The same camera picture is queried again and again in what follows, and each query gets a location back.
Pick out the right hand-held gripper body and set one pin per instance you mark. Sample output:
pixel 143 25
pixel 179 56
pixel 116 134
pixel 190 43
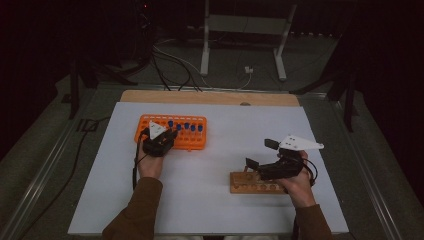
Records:
pixel 283 168

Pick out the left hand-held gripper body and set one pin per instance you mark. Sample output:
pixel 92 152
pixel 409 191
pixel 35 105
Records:
pixel 158 146

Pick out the orange plastic test tube rack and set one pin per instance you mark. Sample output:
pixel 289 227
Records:
pixel 193 142

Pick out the wooden test tube rack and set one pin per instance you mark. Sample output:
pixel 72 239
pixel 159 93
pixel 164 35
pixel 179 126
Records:
pixel 240 186

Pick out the person's left hand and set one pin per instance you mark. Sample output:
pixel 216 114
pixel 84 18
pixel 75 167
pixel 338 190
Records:
pixel 150 166

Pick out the person's right hand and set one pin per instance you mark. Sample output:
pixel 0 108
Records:
pixel 299 190

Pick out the wooden board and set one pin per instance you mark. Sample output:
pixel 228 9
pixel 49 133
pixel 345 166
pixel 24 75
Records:
pixel 200 97

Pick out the white table sheet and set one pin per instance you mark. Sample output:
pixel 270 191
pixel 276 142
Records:
pixel 206 206

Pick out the white plug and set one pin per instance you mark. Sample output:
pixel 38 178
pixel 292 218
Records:
pixel 248 70

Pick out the black tripod stand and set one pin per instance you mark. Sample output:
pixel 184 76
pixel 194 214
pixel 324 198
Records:
pixel 348 103
pixel 74 90

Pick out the white metal stand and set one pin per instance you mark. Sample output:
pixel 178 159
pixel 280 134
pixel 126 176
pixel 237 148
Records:
pixel 246 24

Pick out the metal frame rail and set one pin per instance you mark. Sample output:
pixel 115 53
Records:
pixel 216 90
pixel 366 173
pixel 43 166

